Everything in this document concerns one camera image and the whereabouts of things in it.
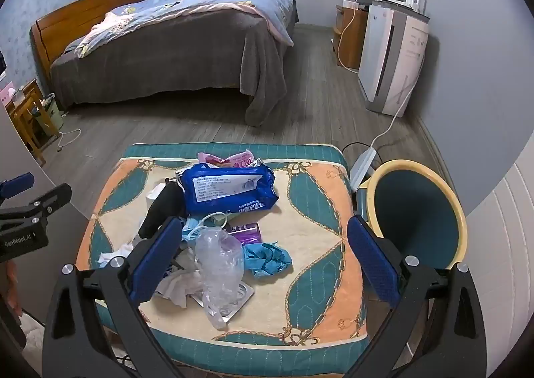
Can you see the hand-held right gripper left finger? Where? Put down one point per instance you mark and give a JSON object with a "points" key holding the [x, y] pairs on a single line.
{"points": [[156, 261]]}

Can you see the blue wet wipes pack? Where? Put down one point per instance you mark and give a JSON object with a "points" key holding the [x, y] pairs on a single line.
{"points": [[225, 188]]}

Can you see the white power strip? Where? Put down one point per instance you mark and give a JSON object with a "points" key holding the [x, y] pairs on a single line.
{"points": [[362, 165]]}

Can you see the grey bedspread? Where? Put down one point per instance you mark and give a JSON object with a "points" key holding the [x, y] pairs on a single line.
{"points": [[187, 52]]}

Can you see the patterned table cloth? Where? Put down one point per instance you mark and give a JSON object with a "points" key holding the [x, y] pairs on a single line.
{"points": [[300, 227]]}

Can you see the blue face mask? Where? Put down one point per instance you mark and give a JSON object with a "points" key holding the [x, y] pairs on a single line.
{"points": [[196, 230]]}

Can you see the teal bin with yellow rim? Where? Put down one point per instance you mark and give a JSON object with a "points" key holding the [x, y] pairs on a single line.
{"points": [[413, 211]]}

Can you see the white paper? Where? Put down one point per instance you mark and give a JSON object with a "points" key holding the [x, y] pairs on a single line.
{"points": [[119, 250]]}

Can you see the teal rubber glove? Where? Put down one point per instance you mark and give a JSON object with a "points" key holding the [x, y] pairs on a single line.
{"points": [[267, 259]]}

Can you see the clear plastic bag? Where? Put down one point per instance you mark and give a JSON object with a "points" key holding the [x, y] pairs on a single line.
{"points": [[219, 269]]}

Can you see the silver foil blister pack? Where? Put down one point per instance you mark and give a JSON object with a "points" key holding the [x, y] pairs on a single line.
{"points": [[244, 294]]}

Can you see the white air purifier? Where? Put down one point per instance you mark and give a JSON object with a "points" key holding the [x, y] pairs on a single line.
{"points": [[392, 56]]}

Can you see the pink snack packet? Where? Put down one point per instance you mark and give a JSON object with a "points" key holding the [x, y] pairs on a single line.
{"points": [[233, 159]]}

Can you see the green waste bin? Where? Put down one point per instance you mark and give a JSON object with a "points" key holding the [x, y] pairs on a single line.
{"points": [[52, 111]]}

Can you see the person's left hand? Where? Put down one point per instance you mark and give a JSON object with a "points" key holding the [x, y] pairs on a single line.
{"points": [[13, 284]]}

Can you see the white tissue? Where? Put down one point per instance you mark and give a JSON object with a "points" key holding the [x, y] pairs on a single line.
{"points": [[179, 286]]}

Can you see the wooden bed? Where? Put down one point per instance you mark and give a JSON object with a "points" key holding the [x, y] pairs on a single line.
{"points": [[83, 10]]}

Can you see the wooden cabinet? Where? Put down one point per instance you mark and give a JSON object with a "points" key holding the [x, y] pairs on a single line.
{"points": [[352, 35]]}

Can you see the purple plastic bottle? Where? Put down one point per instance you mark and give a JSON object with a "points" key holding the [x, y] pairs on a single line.
{"points": [[246, 232]]}

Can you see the blue printed quilt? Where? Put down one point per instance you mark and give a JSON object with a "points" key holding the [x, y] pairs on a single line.
{"points": [[200, 0]]}

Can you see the white panelled cabinet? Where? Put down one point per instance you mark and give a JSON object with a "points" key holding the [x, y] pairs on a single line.
{"points": [[504, 261]]}

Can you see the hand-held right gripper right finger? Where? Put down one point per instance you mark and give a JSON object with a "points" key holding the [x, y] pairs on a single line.
{"points": [[373, 261]]}

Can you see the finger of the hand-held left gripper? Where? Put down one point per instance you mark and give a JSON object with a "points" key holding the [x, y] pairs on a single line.
{"points": [[16, 186], [50, 196]]}

